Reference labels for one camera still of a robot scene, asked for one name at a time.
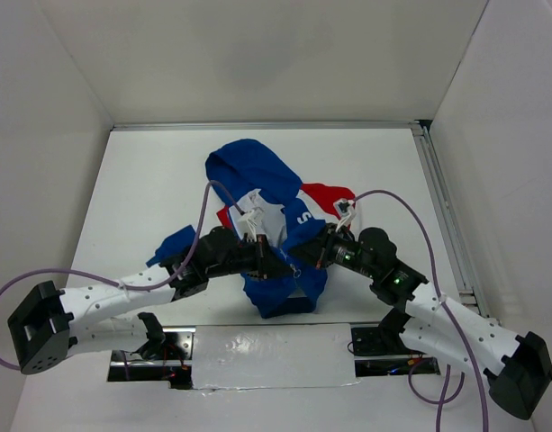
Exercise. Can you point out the blue white red jacket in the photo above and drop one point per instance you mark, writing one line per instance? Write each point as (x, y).
(247, 174)

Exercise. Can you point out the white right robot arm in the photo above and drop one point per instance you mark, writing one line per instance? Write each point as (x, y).
(517, 369)

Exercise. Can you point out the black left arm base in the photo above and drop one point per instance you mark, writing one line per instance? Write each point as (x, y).
(165, 356)

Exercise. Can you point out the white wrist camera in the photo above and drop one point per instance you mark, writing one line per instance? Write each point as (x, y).
(250, 223)
(346, 211)

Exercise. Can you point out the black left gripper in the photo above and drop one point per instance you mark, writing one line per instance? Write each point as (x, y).
(266, 264)

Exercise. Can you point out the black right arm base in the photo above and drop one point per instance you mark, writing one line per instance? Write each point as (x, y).
(379, 350)

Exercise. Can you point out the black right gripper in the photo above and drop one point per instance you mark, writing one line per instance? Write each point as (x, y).
(317, 251)

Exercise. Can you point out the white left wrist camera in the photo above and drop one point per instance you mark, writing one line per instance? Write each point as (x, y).
(250, 223)

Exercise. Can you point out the white taped panel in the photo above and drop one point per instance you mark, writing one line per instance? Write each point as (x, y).
(272, 357)

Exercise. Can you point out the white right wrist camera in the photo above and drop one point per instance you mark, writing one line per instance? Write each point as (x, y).
(346, 211)

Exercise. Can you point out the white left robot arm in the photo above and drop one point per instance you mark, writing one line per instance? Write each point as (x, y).
(51, 324)

